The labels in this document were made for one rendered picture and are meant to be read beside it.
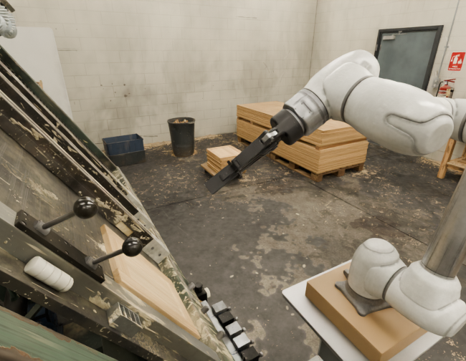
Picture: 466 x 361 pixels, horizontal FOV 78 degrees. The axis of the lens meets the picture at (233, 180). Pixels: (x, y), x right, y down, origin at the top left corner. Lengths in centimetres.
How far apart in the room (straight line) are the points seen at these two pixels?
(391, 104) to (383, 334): 96
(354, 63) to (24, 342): 68
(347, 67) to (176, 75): 570
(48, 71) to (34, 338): 425
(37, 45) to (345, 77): 419
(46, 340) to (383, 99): 59
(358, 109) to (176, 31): 580
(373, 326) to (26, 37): 443
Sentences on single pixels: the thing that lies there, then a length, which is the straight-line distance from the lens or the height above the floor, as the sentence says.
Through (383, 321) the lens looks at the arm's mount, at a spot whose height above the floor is 83.
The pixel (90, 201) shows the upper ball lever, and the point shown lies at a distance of 53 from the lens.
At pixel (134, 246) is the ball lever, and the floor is 145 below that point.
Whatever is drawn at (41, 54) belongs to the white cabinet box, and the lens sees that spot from 455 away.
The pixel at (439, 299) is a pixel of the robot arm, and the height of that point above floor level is 106.
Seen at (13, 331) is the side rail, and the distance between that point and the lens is 41.
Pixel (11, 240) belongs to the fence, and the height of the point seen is 150.
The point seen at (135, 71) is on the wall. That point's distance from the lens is 606.
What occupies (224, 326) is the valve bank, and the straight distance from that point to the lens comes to 134.
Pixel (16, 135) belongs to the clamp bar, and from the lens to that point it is 112.
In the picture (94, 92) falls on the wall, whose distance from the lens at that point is 599.
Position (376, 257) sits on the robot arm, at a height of 108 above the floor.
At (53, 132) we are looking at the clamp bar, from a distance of 140.
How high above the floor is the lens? 178
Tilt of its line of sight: 24 degrees down
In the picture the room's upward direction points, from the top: straight up
